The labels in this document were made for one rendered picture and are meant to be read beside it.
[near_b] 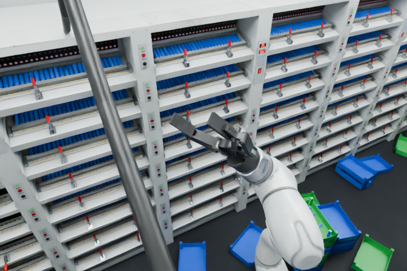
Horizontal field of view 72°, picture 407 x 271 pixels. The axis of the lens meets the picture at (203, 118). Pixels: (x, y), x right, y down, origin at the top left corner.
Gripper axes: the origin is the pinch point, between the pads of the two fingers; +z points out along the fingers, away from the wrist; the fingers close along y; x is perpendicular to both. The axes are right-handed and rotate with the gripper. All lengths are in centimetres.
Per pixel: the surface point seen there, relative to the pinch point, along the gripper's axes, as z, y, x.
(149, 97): -24, -80, -26
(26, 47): 32, -78, -13
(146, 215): 13.6, 19.7, 20.4
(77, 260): -67, -156, 75
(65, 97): 9, -87, -6
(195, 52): -31, -70, -59
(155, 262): 11.6, 22.2, 24.4
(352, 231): -206, -43, -20
